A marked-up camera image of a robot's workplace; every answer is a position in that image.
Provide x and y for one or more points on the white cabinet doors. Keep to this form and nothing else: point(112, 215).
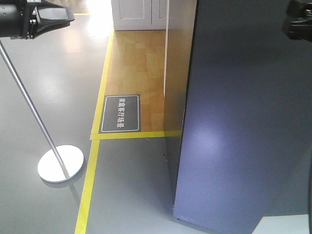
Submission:
point(130, 15)

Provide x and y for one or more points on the dark floor sign mat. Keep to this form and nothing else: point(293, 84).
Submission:
point(121, 114)

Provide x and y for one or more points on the white fridge door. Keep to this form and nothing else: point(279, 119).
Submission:
point(238, 118)

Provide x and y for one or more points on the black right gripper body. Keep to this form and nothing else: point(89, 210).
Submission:
point(298, 22)

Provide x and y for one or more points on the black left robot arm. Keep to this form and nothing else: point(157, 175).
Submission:
point(11, 19)

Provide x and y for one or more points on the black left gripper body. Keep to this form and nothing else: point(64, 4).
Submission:
point(41, 16)

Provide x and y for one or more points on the metal floor stand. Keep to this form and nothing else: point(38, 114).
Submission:
point(60, 163)

